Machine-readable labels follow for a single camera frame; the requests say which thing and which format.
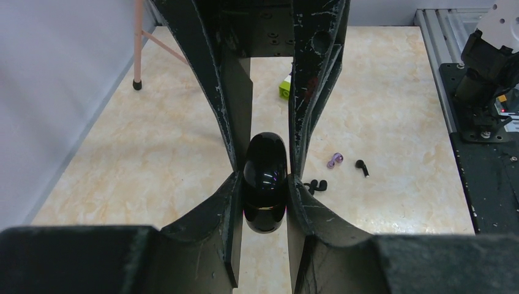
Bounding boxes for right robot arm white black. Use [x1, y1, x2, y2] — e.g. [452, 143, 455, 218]
[154, 1, 518, 175]

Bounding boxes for black glossy earbud charging case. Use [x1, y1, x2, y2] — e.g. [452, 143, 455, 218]
[242, 132, 288, 234]

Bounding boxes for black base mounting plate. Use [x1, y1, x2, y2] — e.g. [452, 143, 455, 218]
[439, 63, 518, 234]

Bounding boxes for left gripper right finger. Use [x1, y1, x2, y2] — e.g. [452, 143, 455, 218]
[287, 175, 518, 293]

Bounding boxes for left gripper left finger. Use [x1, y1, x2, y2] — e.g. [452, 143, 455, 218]
[1, 172, 242, 293]

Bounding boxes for black wireless earbud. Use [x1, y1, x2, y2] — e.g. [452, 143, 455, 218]
[355, 159, 370, 178]

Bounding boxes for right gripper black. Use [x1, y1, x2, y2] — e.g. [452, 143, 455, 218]
[154, 1, 350, 177]

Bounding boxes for pink tripod stand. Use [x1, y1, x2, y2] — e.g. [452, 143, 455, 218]
[132, 0, 188, 91]

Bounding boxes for green white purple block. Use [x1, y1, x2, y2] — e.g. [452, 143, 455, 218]
[278, 73, 291, 100]

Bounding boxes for black earbud pair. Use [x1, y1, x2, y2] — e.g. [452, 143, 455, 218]
[304, 179, 327, 196]

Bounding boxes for purple translucent earbud tips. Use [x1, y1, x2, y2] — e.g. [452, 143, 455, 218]
[327, 153, 344, 169]

